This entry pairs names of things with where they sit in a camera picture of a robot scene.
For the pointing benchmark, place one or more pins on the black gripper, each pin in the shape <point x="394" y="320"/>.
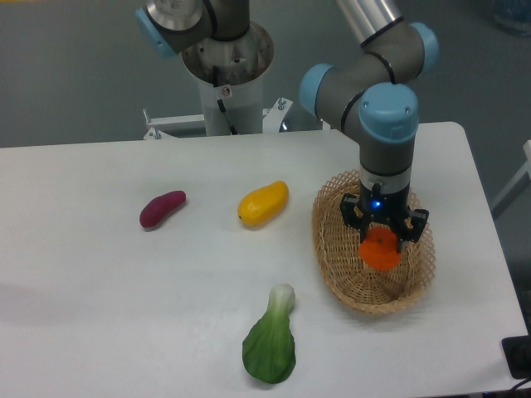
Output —
<point x="388" y="209"/>

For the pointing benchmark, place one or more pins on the orange fruit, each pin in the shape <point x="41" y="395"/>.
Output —
<point x="379" y="249"/>

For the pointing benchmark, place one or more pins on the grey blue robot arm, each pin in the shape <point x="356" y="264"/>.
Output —
<point x="370" y="102"/>

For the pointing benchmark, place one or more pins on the woven wicker basket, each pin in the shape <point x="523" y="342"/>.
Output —
<point x="354" y="283"/>

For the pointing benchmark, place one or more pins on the yellow mango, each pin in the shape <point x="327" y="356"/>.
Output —
<point x="263" y="204"/>

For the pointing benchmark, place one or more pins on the green bok choy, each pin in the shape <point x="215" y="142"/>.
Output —
<point x="268" y="350"/>

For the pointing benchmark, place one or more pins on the black device at table edge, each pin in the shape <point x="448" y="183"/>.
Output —
<point x="517" y="355"/>

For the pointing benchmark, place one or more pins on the purple sweet potato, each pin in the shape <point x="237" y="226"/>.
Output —
<point x="159" y="208"/>

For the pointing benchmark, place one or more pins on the blue translucent container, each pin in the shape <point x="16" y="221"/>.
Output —
<point x="513" y="16"/>

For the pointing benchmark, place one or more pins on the white frame at right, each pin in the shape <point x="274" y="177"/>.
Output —
<point x="513" y="187"/>

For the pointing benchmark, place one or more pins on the white metal base frame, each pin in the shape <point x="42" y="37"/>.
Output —
<point x="283" y="116"/>

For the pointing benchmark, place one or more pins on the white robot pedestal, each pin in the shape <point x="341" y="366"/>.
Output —
<point x="229" y="76"/>

